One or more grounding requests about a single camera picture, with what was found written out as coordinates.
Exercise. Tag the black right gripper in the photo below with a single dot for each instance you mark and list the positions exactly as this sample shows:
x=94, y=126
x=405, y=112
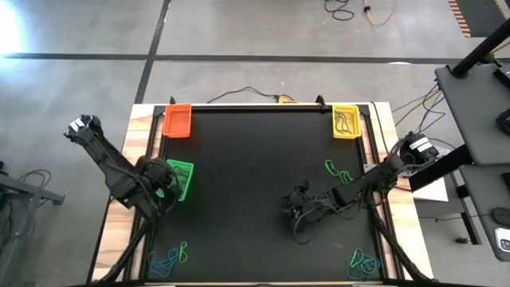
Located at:
x=318, y=205

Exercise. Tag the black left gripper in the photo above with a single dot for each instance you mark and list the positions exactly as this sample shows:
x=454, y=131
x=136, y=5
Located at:
x=153, y=175

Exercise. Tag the blue rubber band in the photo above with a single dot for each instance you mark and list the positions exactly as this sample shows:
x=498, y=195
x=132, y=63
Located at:
x=183, y=187
x=350, y=275
x=153, y=271

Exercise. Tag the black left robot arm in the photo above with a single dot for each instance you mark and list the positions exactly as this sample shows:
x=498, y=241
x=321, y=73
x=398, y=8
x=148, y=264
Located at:
x=107, y=163

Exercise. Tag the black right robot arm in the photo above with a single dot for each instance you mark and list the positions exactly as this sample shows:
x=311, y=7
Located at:
x=370, y=181

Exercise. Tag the green plastic basket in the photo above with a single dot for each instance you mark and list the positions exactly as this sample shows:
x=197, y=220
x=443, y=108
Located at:
x=190, y=167

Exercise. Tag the orange plastic basket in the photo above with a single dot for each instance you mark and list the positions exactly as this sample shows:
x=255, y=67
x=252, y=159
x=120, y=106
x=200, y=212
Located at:
x=177, y=121

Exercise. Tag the yellow plastic basket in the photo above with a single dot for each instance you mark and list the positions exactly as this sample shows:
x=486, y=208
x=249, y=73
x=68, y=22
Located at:
x=346, y=136

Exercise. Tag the black clamp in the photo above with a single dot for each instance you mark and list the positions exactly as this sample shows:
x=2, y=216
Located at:
x=321, y=101
x=172, y=99

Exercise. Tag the white paper sheet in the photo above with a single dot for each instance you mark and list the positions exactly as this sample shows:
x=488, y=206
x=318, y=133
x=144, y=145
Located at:
x=432, y=189

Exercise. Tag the grey metal stand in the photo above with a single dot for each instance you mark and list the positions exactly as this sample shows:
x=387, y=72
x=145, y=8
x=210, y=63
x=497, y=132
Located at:
x=24, y=191

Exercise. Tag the black desk crossbar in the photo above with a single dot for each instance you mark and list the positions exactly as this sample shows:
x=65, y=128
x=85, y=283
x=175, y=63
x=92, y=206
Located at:
x=446, y=167

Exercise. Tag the clear plastic bag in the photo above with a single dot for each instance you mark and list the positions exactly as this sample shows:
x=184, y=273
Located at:
x=444, y=154

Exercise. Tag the small black floor object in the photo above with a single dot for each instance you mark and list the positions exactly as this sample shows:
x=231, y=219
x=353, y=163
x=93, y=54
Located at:
x=463, y=240

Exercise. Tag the black desk leg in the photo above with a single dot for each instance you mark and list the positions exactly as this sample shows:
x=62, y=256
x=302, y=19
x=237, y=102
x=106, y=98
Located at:
x=468, y=219

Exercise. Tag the grey desk top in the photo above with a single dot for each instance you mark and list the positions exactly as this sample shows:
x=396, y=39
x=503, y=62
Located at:
x=486, y=191
x=470, y=115

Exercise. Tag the black computer mouse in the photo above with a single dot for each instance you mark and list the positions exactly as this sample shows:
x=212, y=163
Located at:
x=505, y=121
x=503, y=216

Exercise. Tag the smartphone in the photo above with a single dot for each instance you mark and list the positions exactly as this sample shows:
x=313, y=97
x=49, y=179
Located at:
x=504, y=239

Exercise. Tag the black pole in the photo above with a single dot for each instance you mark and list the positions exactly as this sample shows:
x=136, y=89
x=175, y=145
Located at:
x=482, y=49

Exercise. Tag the black desk device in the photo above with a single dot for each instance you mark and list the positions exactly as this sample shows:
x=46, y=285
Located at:
x=504, y=75

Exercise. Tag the black floor mat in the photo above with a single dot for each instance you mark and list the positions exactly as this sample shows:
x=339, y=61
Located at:
x=482, y=16

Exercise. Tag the grey metal bracket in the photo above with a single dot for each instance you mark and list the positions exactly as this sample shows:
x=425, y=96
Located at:
x=369, y=168

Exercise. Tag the black table frame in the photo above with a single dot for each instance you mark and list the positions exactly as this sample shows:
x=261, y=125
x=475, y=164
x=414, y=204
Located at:
x=259, y=108

